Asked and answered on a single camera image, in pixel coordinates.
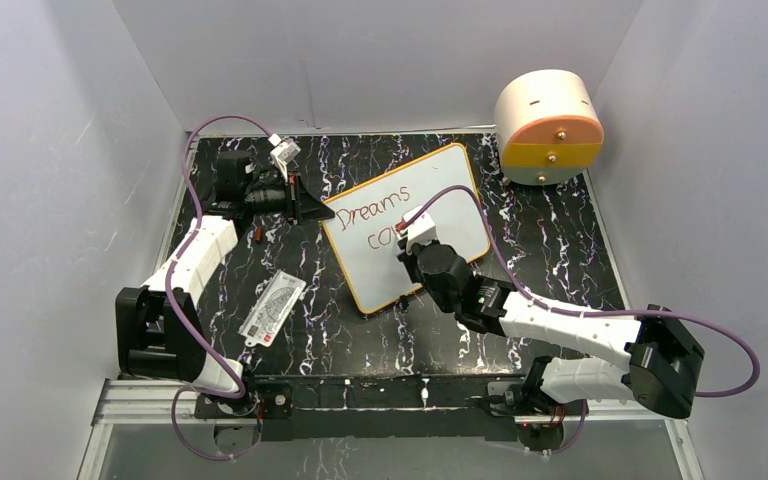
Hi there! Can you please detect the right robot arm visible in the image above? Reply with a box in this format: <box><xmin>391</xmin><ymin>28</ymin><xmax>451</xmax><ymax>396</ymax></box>
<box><xmin>397</xmin><ymin>240</ymin><xmax>704</xmax><ymax>419</ymax></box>

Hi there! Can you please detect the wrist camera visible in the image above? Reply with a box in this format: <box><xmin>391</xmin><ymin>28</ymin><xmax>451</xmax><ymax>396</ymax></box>
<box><xmin>268</xmin><ymin>134</ymin><xmax>301</xmax><ymax>180</ymax></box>
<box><xmin>395</xmin><ymin>206</ymin><xmax>438</xmax><ymax>255</ymax></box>

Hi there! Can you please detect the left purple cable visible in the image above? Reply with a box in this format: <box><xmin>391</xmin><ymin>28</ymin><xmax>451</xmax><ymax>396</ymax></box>
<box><xmin>163</xmin><ymin>115</ymin><xmax>283</xmax><ymax>462</ymax></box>

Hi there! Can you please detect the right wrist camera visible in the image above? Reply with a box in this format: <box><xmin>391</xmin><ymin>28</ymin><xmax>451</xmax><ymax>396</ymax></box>
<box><xmin>395</xmin><ymin>206</ymin><xmax>438</xmax><ymax>255</ymax></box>

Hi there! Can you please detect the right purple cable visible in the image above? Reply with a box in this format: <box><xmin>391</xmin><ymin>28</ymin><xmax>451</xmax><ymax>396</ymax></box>
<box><xmin>394</xmin><ymin>184</ymin><xmax>762</xmax><ymax>458</ymax></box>

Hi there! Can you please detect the purple cable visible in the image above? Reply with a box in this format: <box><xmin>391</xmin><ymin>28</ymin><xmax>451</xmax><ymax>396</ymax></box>
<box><xmin>163</xmin><ymin>115</ymin><xmax>283</xmax><ymax>462</ymax></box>
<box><xmin>394</xmin><ymin>184</ymin><xmax>762</xmax><ymax>458</ymax></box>

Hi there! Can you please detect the flat packaged ruler set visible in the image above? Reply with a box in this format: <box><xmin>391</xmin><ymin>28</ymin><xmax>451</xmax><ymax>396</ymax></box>
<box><xmin>238</xmin><ymin>271</ymin><xmax>307</xmax><ymax>347</ymax></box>

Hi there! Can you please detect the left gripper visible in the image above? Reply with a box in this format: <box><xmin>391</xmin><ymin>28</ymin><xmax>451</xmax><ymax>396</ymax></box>
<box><xmin>246</xmin><ymin>172</ymin><xmax>336</xmax><ymax>228</ymax></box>

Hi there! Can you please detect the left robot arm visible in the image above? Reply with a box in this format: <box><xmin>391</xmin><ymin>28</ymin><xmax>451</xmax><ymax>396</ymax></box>
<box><xmin>115</xmin><ymin>151</ymin><xmax>335</xmax><ymax>416</ymax></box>

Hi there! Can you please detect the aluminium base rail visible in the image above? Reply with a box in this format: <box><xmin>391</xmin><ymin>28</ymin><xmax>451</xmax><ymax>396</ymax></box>
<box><xmin>92</xmin><ymin>374</ymin><xmax>689</xmax><ymax>425</ymax></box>

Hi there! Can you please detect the round three drawer cabinet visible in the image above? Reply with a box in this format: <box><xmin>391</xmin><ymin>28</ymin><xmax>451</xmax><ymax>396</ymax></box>
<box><xmin>493</xmin><ymin>69</ymin><xmax>605</xmax><ymax>186</ymax></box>

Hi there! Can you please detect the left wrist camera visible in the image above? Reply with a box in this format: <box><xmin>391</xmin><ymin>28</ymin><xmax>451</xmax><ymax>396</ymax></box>
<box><xmin>268</xmin><ymin>134</ymin><xmax>301</xmax><ymax>180</ymax></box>

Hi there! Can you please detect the yellow framed whiteboard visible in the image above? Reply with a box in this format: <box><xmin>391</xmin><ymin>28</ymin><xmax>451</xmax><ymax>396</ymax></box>
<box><xmin>323</xmin><ymin>143</ymin><xmax>491</xmax><ymax>314</ymax></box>

